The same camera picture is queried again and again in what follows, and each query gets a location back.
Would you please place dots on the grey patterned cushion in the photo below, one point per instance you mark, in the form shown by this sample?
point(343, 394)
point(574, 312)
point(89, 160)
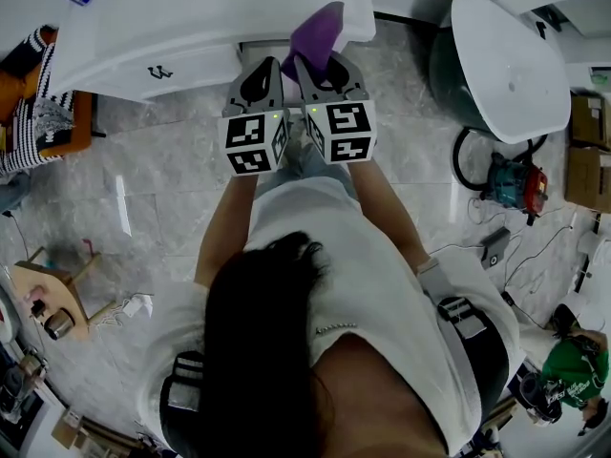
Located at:
point(55, 122)

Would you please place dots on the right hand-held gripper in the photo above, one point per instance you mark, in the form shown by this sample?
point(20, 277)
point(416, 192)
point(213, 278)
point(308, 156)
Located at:
point(351, 117)

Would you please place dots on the black white knitted throw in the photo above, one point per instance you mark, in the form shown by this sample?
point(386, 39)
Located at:
point(26, 48)

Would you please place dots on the black tub faucet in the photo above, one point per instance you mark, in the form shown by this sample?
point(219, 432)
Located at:
point(541, 29)

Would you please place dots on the black round machine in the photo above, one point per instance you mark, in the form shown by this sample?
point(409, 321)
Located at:
point(539, 394)

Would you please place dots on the grey floor device box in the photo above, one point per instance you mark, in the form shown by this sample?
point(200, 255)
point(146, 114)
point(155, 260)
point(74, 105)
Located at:
point(494, 248)

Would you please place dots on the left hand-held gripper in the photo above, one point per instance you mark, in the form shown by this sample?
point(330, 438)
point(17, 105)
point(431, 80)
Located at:
point(246, 134)

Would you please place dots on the white power strip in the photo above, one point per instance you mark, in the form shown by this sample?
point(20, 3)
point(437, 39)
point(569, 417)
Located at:
point(136, 306)

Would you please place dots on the person's legs in blue jeans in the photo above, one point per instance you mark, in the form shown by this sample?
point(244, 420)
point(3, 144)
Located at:
point(315, 165)

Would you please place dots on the striped black white blanket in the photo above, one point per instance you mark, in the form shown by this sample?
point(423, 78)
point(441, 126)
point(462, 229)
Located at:
point(19, 146)

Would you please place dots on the striped black white cushion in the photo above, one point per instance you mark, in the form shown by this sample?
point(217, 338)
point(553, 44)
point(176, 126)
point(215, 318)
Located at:
point(46, 69)

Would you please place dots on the purple cloth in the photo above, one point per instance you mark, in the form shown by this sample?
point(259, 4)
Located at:
point(317, 36)

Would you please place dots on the person's torso in white shirt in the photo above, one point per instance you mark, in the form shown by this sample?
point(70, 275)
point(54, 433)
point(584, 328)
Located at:
point(382, 294)

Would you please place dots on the person's left forearm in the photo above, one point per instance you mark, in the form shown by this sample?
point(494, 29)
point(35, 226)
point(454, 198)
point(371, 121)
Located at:
point(226, 227)

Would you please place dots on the white drawer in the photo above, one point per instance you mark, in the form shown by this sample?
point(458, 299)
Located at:
point(260, 50)

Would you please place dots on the orange sofa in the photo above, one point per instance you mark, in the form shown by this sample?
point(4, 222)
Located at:
point(83, 122)

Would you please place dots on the wooden side table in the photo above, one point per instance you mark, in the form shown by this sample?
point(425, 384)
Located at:
point(55, 284)

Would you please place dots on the small black rectangular block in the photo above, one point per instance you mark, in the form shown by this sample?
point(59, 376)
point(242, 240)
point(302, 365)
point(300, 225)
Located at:
point(37, 309)

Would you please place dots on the metal cup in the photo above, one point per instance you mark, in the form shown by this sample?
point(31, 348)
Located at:
point(59, 325)

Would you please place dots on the white vanity cabinet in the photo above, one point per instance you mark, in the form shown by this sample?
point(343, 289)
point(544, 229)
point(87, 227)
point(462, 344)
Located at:
point(191, 31)

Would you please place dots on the person's right forearm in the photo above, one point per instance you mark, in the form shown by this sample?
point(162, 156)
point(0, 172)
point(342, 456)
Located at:
point(386, 213)

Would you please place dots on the orange cushion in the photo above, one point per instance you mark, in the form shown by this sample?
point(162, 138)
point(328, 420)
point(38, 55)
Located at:
point(14, 93)

